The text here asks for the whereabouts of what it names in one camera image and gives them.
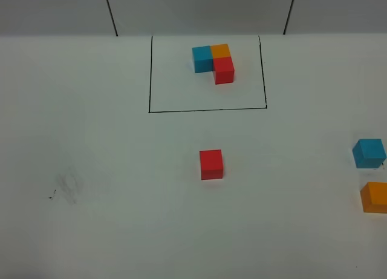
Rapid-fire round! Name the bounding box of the template orange cube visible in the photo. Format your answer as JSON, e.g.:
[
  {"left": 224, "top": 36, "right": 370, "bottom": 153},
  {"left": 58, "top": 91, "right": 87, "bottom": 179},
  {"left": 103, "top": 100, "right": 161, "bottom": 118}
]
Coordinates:
[{"left": 210, "top": 44, "right": 231, "bottom": 59}]

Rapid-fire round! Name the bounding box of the template red cube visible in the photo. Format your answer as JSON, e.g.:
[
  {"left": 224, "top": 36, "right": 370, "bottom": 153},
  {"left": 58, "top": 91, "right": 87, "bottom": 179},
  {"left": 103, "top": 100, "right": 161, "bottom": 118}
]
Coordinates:
[{"left": 213, "top": 56, "right": 235, "bottom": 85}]

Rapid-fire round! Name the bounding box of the loose blue cube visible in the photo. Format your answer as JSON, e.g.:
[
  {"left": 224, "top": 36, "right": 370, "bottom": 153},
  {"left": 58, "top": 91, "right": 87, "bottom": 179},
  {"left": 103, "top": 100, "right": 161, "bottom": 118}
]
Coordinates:
[{"left": 352, "top": 139, "right": 386, "bottom": 169}]

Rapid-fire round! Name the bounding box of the template blue cube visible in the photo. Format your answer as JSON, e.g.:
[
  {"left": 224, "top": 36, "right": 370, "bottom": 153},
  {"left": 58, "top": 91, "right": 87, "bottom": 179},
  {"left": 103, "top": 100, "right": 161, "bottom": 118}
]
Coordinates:
[{"left": 192, "top": 45, "right": 213, "bottom": 73}]

